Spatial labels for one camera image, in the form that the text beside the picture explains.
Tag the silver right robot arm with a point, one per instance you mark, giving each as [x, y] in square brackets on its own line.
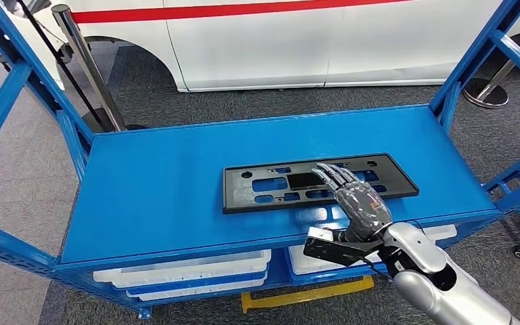
[421, 251]

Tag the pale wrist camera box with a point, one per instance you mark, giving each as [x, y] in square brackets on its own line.
[320, 234]

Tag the white car red stripe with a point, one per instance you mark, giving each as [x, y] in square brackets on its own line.
[264, 49]

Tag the black plastic panel part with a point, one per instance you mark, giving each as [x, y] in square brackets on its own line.
[242, 193]

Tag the blue metal shelf rack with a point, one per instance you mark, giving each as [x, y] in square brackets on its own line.
[161, 188]

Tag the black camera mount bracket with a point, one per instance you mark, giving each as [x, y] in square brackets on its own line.
[331, 251]

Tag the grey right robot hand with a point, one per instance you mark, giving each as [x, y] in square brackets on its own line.
[363, 206]

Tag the yellow floor tape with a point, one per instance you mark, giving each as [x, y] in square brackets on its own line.
[309, 294]

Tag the chrome stanchion post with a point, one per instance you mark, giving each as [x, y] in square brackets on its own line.
[88, 67]
[484, 96]

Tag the black barrier belt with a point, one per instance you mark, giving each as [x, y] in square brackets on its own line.
[61, 67]

